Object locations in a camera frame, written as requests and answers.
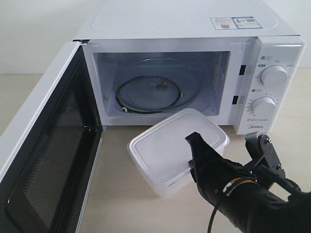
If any black turntable roller ring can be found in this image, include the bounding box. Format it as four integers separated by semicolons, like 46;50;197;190
117;77;184;114

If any glass turntable plate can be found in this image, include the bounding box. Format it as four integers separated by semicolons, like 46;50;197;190
114;58;201;114

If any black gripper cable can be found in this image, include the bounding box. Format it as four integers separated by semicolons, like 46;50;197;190
206;203;223;233

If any white lidded plastic container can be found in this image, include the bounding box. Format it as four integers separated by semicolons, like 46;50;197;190
127;108;229;197

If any lower white timer knob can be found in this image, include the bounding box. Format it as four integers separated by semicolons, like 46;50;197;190
251;97;276;117

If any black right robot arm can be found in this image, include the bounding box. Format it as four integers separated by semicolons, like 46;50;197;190
186;131;311;233

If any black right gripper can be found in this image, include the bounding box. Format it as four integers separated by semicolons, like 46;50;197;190
185;131;301;218

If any grey printed label sticker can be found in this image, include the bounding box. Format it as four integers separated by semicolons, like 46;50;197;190
210;17;262;30

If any white microwave door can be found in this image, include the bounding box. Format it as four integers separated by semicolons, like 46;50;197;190
0;41;102;233

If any white Midea microwave oven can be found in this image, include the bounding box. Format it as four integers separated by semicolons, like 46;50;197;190
74;0;306;134

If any upper white control knob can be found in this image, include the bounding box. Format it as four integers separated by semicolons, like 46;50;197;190
260;65;288;87

